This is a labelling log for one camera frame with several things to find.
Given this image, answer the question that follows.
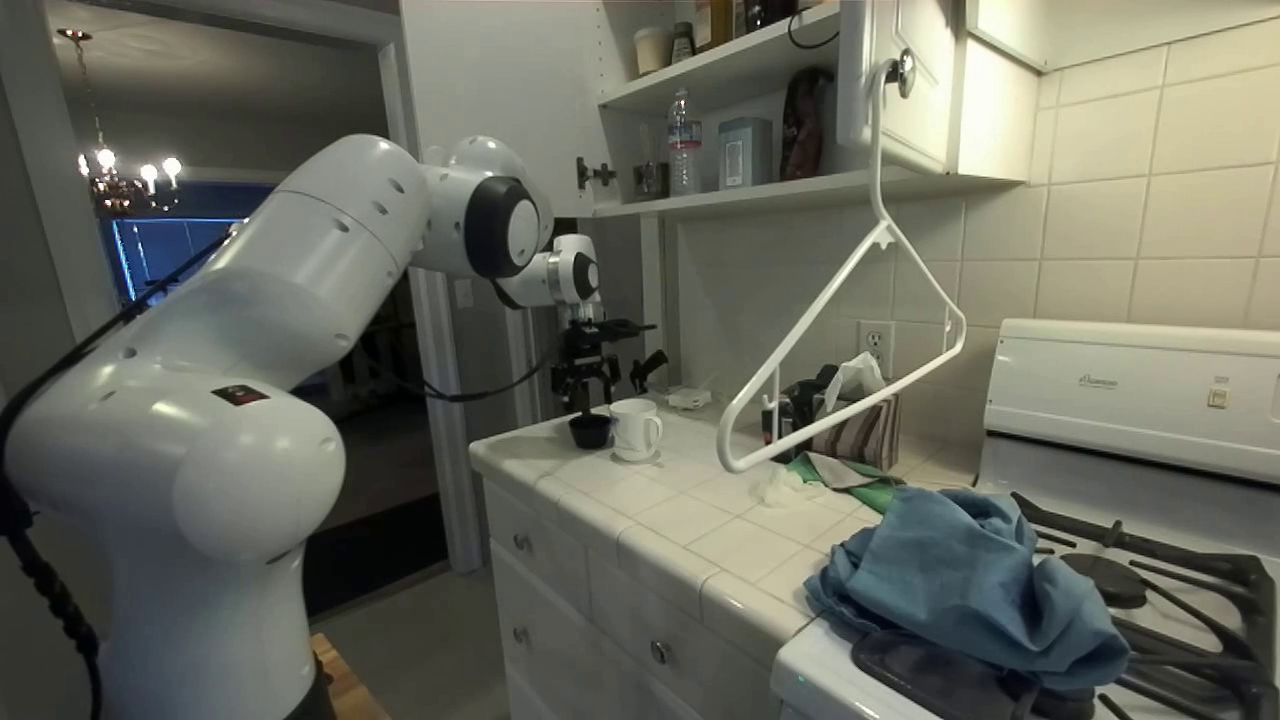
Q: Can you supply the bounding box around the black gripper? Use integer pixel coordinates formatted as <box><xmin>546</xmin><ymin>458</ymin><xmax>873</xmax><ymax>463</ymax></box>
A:
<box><xmin>553</xmin><ymin>321</ymin><xmax>645</xmax><ymax>412</ymax></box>

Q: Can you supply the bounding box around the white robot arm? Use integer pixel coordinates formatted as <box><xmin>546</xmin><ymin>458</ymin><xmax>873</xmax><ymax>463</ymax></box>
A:
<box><xmin>5</xmin><ymin>132</ymin><xmax>599</xmax><ymax>720</ymax></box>

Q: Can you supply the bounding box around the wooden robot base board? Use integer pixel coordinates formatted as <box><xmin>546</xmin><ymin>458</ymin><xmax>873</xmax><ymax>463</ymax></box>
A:
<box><xmin>313</xmin><ymin>632</ymin><xmax>390</xmax><ymax>720</ymax></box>

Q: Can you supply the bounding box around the white drawer cabinet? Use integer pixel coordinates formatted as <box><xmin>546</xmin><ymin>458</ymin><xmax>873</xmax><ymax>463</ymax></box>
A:
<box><xmin>466</xmin><ymin>412</ymin><xmax>873</xmax><ymax>720</ymax></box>

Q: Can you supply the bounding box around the white mug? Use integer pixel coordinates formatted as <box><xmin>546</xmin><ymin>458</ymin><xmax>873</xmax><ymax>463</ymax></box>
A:
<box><xmin>613</xmin><ymin>400</ymin><xmax>662</xmax><ymax>463</ymax></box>

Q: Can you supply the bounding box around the clear water bottle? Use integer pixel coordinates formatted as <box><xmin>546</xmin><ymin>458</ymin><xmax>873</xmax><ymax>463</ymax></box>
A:
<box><xmin>667</xmin><ymin>92</ymin><xmax>705</xmax><ymax>194</ymax></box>

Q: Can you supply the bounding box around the green white plastic bag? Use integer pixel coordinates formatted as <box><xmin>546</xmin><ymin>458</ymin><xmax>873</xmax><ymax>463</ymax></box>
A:
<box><xmin>788</xmin><ymin>457</ymin><xmax>898</xmax><ymax>516</ymax></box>

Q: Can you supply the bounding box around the blue box on shelf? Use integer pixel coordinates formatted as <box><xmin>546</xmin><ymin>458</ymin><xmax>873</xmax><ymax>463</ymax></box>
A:
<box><xmin>720</xmin><ymin>114</ymin><xmax>771</xmax><ymax>187</ymax></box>

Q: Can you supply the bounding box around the pile of bags on counter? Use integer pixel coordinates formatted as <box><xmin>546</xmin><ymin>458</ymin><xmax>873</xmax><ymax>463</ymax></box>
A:
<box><xmin>758</xmin><ymin>350</ymin><xmax>898</xmax><ymax>467</ymax></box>

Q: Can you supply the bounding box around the white plastic hanger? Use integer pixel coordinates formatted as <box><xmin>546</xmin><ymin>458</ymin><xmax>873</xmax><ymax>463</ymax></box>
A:
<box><xmin>712</xmin><ymin>53</ymin><xmax>973</xmax><ymax>474</ymax></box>

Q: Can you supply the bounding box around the dark bag on shelf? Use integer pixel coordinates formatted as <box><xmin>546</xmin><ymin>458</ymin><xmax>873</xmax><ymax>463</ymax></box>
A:
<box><xmin>779</xmin><ymin>69</ymin><xmax>835</xmax><ymax>181</ymax></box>

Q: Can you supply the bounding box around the blue cloth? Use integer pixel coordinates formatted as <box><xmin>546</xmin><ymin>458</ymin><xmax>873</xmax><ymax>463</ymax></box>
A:
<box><xmin>803</xmin><ymin>487</ymin><xmax>1132</xmax><ymax>692</ymax></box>

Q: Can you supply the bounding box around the chandelier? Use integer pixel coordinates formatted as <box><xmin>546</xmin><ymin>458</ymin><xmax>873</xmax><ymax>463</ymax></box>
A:
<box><xmin>57</xmin><ymin>24</ymin><xmax>182</xmax><ymax>217</ymax></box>

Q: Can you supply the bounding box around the white kitchen stove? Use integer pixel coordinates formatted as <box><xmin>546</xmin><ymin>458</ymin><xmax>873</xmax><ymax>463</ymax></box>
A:
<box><xmin>771</xmin><ymin>321</ymin><xmax>1280</xmax><ymax>720</ymax></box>

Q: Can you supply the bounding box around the black stove grate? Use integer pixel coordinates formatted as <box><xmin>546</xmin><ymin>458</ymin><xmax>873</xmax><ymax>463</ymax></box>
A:
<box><xmin>843</xmin><ymin>490</ymin><xmax>1280</xmax><ymax>720</ymax></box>

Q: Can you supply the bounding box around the black item by wall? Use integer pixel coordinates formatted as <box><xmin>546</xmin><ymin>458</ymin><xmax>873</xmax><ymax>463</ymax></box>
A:
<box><xmin>626</xmin><ymin>347</ymin><xmax>667</xmax><ymax>392</ymax></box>

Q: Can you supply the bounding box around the white wall cabinet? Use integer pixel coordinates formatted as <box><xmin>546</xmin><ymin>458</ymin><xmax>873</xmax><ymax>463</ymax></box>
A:
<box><xmin>397</xmin><ymin>0</ymin><xmax>1042</xmax><ymax>225</ymax></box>

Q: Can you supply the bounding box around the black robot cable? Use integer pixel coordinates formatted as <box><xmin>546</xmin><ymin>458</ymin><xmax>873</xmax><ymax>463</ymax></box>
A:
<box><xmin>0</xmin><ymin>233</ymin><xmax>252</xmax><ymax>720</ymax></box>

